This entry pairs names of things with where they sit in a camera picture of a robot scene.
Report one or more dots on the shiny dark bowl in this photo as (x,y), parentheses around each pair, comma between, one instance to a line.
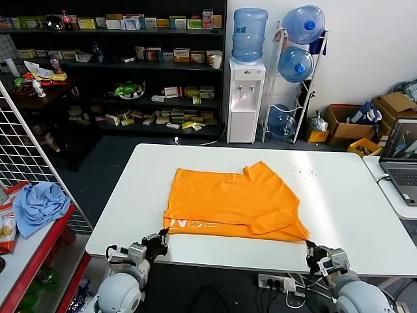
(53,23)

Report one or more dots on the green plastic bottle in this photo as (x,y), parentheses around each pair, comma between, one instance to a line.
(49,278)

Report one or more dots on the cola bottle red cap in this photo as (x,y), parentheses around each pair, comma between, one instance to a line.
(67,23)

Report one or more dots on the orange white medicine box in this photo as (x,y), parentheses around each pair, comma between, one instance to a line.
(181,56)

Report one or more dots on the red white striped packet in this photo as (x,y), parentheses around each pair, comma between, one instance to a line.
(18,189)

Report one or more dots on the bowl of green packets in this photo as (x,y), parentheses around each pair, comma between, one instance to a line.
(127,90)

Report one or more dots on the yellow plastic bin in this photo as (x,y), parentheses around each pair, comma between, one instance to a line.
(363,145)

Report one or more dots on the white paper sheets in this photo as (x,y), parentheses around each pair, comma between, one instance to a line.
(36,69)

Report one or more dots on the red white medicine box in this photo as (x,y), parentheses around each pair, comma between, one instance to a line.
(172,92)

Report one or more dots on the grey laptop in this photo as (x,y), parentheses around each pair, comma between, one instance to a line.
(402,156)

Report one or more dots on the white power strip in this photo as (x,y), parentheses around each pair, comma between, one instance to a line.
(277,282)

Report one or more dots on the white paper cup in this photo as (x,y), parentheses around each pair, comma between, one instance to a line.
(216,62)

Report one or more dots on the red white snack bag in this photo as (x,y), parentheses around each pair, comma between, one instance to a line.
(6,231)

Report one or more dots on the flat white medicine box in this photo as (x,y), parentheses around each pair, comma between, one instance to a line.
(158,98)

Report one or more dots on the white cylinder roll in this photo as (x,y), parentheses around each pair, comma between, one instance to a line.
(12,68)

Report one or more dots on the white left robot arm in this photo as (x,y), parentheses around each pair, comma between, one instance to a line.
(120,290)

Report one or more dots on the beige medicine box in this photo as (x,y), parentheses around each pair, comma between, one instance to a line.
(26,53)
(69,54)

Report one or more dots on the closed cardboard box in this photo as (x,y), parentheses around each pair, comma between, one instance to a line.
(395,102)

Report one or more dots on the red orange medicine box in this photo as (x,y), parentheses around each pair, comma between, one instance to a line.
(152,55)

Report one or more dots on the white plastic bottle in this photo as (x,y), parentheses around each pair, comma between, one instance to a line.
(39,89)

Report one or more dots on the small flat white box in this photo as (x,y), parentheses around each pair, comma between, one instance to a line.
(128,60)

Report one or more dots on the white pink medicine box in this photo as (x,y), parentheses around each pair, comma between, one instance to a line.
(140,53)

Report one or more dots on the dark wooden table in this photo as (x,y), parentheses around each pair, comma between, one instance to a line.
(62,94)

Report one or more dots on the stacked white green boxes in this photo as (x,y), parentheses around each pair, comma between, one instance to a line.
(207,92)

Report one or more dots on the large open cardboard box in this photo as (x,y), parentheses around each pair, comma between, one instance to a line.
(352,132)

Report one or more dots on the orange t-shirt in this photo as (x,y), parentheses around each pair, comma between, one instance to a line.
(228,202)

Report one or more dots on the dark blue hanging bag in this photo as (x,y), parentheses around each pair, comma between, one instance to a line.
(317,44)

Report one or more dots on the green orange medicine box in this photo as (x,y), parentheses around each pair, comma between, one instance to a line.
(198,57)

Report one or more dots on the tan medicine box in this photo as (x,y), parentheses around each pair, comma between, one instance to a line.
(207,115)
(163,120)

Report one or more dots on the white metal jug rack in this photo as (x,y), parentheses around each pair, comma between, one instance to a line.
(304,107)

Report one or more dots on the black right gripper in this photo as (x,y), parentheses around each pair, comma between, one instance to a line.
(314,261)

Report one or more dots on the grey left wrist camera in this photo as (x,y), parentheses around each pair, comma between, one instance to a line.
(137,251)

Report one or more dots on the small yellow green box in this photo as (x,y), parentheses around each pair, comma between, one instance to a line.
(196,100)

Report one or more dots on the yellow snack packet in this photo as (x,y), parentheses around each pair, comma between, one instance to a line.
(57,77)

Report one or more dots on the blue shopping bag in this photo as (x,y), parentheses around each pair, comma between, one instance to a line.
(361,114)

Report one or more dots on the red edged shelf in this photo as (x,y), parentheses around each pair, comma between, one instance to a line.
(49,254)

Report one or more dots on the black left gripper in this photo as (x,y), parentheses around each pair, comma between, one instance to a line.
(154,247)

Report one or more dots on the small yellow carton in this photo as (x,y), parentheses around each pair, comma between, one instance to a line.
(317,136)

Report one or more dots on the white water dispenser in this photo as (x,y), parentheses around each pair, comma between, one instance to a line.
(242,104)

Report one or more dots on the blue water jug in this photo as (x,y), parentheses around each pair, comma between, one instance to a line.
(281,124)
(293,65)
(301,24)
(249,36)

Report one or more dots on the dark blue bottle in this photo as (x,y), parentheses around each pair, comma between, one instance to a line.
(97,55)

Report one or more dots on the blue white medicine box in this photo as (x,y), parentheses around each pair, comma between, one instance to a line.
(131,24)

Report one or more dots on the open white carton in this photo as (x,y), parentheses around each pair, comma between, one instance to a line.
(83,57)

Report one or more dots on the small cardboard box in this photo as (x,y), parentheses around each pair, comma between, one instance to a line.
(386,130)

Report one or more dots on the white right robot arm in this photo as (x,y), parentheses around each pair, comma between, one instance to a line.
(361,293)

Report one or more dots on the yellow white medicine box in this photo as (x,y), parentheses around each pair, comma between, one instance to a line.
(163,23)

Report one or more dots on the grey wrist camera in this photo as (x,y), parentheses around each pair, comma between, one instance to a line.
(137,251)
(337,261)

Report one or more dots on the pink drink bottle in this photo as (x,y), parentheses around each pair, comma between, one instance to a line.
(56,64)

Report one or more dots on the clear plastic bag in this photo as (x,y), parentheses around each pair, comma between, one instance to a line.
(318,123)

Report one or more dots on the black shelving unit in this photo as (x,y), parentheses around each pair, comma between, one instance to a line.
(146,75)

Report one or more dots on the grey blue clothes pile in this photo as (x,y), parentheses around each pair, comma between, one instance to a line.
(405,89)

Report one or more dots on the light blue garment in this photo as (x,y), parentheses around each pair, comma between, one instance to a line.
(42,205)

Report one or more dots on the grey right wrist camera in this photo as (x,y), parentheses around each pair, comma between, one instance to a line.
(337,261)

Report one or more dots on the tall pink medicine box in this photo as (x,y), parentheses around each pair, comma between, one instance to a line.
(208,19)

